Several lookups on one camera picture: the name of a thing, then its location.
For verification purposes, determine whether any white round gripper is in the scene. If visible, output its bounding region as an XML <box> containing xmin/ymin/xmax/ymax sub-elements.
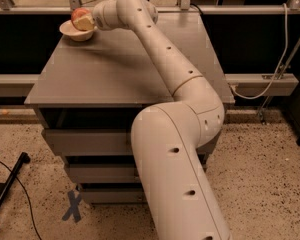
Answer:
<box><xmin>73</xmin><ymin>0</ymin><xmax>124</xmax><ymax>31</ymax></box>

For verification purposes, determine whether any white paper bowl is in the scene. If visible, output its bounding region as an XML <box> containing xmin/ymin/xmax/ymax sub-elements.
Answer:
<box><xmin>59</xmin><ymin>20</ymin><xmax>95</xmax><ymax>42</ymax></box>

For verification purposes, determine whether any red apple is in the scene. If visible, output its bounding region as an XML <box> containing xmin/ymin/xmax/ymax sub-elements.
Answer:
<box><xmin>71</xmin><ymin>8</ymin><xmax>89</xmax><ymax>24</ymax></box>

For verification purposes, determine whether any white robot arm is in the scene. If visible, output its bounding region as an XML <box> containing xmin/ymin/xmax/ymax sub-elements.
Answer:
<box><xmin>71</xmin><ymin>0</ymin><xmax>233</xmax><ymax>240</ymax></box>

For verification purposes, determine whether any grey drawer cabinet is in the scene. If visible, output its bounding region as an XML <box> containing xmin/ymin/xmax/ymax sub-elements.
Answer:
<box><xmin>24</xmin><ymin>12</ymin><xmax>236</xmax><ymax>206</ymax></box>

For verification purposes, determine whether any top grey drawer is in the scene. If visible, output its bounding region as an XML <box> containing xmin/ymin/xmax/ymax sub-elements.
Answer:
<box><xmin>42</xmin><ymin>129</ymin><xmax>132</xmax><ymax>156</ymax></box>

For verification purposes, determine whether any grey drawer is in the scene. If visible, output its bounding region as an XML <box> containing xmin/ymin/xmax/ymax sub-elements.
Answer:
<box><xmin>42</xmin><ymin>129</ymin><xmax>132</xmax><ymax>156</ymax></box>
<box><xmin>81</xmin><ymin>188</ymin><xmax>146</xmax><ymax>204</ymax></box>
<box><xmin>64</xmin><ymin>164</ymin><xmax>139</xmax><ymax>184</ymax></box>

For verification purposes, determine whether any middle grey drawer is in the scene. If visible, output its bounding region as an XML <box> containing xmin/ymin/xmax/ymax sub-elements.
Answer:
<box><xmin>64</xmin><ymin>164</ymin><xmax>139</xmax><ymax>184</ymax></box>

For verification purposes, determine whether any bottom grey drawer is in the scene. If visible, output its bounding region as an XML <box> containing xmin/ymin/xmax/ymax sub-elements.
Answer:
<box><xmin>81</xmin><ymin>188</ymin><xmax>146</xmax><ymax>204</ymax></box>

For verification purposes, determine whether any black stand leg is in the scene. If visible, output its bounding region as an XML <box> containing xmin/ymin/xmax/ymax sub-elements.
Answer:
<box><xmin>0</xmin><ymin>152</ymin><xmax>30</xmax><ymax>208</ymax></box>

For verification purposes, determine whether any blue tape cross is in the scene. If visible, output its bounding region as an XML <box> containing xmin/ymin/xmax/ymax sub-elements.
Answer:
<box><xmin>62</xmin><ymin>190</ymin><xmax>82</xmax><ymax>223</ymax></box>

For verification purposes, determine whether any black floor cable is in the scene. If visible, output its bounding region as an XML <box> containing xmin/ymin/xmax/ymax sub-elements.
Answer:
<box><xmin>0</xmin><ymin>152</ymin><xmax>43</xmax><ymax>240</ymax></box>

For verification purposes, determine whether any white hanging cable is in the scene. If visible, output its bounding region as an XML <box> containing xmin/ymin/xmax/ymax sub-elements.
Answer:
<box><xmin>229</xmin><ymin>3</ymin><xmax>289</xmax><ymax>101</ymax></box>

